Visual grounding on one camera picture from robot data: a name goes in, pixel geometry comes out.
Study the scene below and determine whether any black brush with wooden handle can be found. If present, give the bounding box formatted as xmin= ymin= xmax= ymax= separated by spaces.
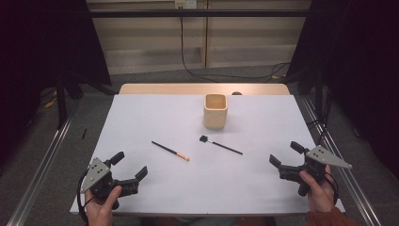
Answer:
xmin=151 ymin=140 xmax=191 ymax=162

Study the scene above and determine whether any black curtain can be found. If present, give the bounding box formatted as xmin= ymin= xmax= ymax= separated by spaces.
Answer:
xmin=0 ymin=0 xmax=113 ymax=168
xmin=285 ymin=0 xmax=399 ymax=182

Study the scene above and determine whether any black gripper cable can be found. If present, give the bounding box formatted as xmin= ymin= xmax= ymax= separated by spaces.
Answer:
xmin=76 ymin=169 xmax=92 ymax=226
xmin=324 ymin=171 xmax=341 ymax=205

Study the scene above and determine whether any black metal stand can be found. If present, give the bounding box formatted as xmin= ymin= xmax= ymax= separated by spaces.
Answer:
xmin=56 ymin=70 xmax=69 ymax=130

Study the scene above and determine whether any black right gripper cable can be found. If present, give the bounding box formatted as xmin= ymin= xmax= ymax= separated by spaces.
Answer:
xmin=324 ymin=171 xmax=341 ymax=205

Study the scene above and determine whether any person's right hand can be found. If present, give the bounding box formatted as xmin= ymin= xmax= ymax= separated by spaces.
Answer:
xmin=299 ymin=165 xmax=336 ymax=213

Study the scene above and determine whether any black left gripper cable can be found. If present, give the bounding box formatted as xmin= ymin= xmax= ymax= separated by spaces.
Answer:
xmin=76 ymin=169 xmax=92 ymax=226

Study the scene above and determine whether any person's left hand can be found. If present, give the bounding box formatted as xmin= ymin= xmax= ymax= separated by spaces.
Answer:
xmin=85 ymin=186 xmax=122 ymax=226

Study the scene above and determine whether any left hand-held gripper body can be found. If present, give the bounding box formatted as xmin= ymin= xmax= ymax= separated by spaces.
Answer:
xmin=80 ymin=157 xmax=139 ymax=211

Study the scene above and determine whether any beige square cup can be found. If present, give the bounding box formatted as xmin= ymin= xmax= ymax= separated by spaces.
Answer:
xmin=202 ymin=93 xmax=229 ymax=130

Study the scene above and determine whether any white wall power outlet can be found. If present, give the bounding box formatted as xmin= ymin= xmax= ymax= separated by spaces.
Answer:
xmin=174 ymin=0 xmax=198 ymax=9

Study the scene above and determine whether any black wall cable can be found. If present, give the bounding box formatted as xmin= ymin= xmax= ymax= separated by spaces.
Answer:
xmin=179 ymin=8 xmax=291 ymax=83

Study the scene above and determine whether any metal floor rail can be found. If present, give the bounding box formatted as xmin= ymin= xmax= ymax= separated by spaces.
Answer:
xmin=300 ymin=95 xmax=383 ymax=226
xmin=6 ymin=103 xmax=80 ymax=226

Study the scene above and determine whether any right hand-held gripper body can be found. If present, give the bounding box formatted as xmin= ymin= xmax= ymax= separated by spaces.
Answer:
xmin=278 ymin=144 xmax=353 ymax=198

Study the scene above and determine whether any black horizontal bar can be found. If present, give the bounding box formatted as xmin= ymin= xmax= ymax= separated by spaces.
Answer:
xmin=88 ymin=8 xmax=310 ymax=18

